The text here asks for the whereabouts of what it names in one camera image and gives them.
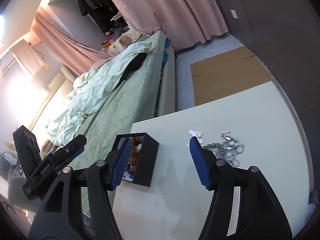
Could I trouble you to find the black garment on bed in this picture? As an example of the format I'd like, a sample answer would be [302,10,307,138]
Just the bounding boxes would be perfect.
[116,53,147,88]

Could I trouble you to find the white wall socket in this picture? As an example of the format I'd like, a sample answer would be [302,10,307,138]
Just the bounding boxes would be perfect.
[231,10,238,19]

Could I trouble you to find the pink curtain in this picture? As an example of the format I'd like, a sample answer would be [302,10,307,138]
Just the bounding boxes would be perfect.
[112,0,228,50]
[31,7,114,75]

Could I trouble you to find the white towel on wall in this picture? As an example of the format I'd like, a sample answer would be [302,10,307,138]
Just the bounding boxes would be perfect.
[9,39,48,82]

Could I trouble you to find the pale green duvet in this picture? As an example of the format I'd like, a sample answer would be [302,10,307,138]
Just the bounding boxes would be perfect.
[46,41,152,146]

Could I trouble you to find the silver chain necklace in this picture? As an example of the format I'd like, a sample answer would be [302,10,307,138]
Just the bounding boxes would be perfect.
[203,130,245,168]

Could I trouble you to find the pink curtain right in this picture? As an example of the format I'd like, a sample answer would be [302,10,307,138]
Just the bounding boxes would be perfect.
[112,0,228,50]

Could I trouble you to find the pink curtain left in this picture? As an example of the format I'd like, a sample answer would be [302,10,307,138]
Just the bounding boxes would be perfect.
[31,7,114,75]

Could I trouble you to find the black jewelry box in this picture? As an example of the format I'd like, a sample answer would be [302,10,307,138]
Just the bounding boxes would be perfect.
[110,132,159,187]

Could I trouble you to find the blue bead bracelet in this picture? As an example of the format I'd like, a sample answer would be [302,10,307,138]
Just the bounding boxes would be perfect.
[122,164,137,182]

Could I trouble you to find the hanging dark clothes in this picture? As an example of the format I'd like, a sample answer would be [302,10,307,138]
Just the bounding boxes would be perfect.
[76,0,127,34]

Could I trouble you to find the brown rudraksha bead bracelet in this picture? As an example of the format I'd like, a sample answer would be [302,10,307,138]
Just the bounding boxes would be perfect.
[127,135,144,170]

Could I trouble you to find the bear print pillow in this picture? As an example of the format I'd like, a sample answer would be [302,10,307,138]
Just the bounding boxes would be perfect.
[107,28,142,56]

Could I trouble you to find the bed with green sheet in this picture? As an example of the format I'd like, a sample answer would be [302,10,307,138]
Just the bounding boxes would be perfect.
[33,31,174,169]

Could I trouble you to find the flat cardboard sheet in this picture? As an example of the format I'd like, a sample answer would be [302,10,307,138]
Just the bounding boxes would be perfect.
[190,47,279,106]

